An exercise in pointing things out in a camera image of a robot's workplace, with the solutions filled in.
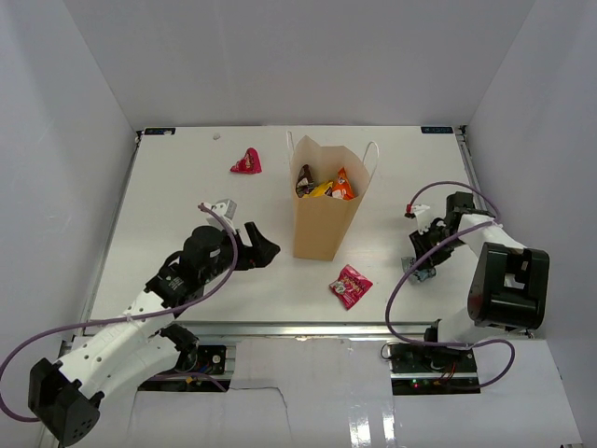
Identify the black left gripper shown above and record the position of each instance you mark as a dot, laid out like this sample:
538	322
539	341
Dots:
259	254

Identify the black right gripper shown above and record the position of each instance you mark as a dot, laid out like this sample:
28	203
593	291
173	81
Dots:
420	241

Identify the brown paper bag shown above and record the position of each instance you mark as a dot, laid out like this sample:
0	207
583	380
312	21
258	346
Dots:
320	223

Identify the silver blue snack packet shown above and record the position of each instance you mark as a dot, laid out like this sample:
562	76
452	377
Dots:
420	275

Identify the brown purple M&M's packet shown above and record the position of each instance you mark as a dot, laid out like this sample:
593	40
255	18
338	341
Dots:
305	183

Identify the yellow M&M's packet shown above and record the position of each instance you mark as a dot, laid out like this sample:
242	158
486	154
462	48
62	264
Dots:
323	189

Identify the red heart candy packet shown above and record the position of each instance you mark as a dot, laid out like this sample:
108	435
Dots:
248	164

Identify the pink candy packet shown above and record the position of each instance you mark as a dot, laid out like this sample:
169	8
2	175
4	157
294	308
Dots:
350	286

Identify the orange white snack bag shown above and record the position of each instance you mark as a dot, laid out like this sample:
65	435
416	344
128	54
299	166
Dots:
342	188

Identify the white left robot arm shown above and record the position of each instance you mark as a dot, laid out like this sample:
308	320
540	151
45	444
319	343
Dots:
65	395

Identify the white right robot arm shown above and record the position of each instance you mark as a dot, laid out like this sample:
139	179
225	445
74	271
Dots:
509	287

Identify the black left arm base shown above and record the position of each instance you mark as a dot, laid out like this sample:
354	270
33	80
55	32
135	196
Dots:
207	359

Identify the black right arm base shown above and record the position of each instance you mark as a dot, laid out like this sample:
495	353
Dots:
418	370

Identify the blue label right corner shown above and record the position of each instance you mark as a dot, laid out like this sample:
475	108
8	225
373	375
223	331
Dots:
437	130

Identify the blue label corner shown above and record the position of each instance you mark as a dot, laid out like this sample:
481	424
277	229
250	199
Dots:
437	130
159	131

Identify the blue label left corner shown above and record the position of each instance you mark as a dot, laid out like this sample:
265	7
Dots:
159	131

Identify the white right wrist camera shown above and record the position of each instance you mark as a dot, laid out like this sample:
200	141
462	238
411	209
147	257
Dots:
422	214

